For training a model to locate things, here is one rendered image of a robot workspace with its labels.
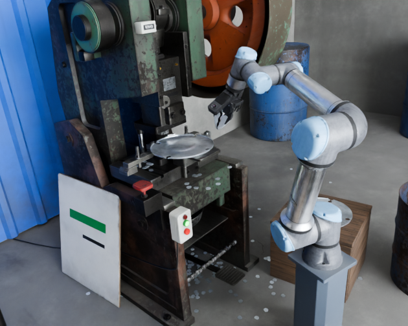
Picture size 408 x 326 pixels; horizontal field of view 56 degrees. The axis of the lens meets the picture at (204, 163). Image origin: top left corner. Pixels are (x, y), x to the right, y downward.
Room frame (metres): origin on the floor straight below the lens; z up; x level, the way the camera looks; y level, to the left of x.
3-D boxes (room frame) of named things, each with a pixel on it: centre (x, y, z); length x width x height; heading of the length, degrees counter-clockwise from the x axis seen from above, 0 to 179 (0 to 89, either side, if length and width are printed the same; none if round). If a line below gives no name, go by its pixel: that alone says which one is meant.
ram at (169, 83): (1.69, 0.16, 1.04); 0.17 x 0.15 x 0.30; 47
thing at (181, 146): (1.63, 0.09, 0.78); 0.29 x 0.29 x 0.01
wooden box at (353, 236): (1.65, -0.58, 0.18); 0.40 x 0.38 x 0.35; 54
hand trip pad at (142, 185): (1.32, 0.24, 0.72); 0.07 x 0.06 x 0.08; 47
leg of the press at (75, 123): (1.62, 0.47, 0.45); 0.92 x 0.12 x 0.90; 47
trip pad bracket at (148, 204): (1.33, 0.23, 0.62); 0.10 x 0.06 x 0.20; 137
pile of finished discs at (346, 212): (1.65, -0.58, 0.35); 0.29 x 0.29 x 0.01
